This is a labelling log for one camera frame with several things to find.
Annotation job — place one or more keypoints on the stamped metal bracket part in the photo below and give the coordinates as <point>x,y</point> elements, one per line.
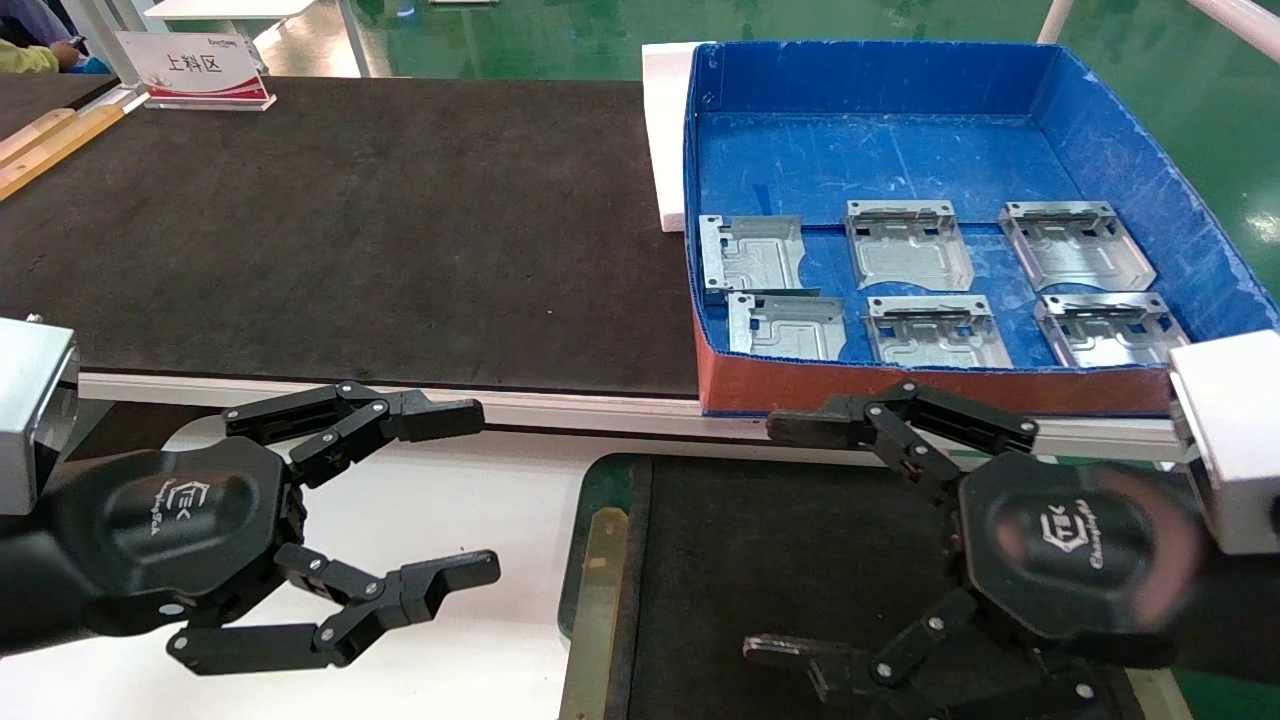
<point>790,330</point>
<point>760,255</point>
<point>905,250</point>
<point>1110,335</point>
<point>935,340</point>
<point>1075,250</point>

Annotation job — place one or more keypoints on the bystander hand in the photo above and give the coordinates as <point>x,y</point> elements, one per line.
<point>66,53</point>

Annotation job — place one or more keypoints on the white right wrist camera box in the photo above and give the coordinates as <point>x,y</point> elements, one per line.
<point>1235,440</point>

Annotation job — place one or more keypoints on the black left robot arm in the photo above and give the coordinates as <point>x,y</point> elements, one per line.
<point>25,600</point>

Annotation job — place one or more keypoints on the white metal post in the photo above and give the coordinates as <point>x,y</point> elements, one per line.
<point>105,35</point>

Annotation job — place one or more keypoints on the black container tray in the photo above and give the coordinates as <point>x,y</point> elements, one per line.
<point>750,560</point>

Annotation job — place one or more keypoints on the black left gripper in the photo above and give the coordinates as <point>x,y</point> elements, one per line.
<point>170,530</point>

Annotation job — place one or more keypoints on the blue corrugated plastic box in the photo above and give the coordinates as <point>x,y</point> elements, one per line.
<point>900,150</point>

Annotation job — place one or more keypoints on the white foam block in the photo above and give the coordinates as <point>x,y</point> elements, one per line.
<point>665,130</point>

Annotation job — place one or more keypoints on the white red acrylic sign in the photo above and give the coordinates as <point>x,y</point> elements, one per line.
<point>190,65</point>

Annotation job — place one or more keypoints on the orange wooden strip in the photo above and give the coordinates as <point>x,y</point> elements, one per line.
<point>70,140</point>

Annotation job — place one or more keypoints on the white pipe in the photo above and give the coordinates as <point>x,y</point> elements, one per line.
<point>1240,25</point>
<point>1055,20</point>

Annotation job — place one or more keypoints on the yellow sleeved forearm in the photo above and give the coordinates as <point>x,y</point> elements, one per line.
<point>25,58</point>

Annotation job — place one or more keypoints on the light wooden strip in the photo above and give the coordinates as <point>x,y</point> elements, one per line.
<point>35,132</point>

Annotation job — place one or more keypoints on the aluminium conveyor frame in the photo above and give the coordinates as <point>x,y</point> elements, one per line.
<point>600,410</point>

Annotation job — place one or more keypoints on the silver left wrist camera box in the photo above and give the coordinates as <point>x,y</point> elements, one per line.
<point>30,410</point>

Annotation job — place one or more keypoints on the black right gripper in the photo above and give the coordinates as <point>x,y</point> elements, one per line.
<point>1070,550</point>

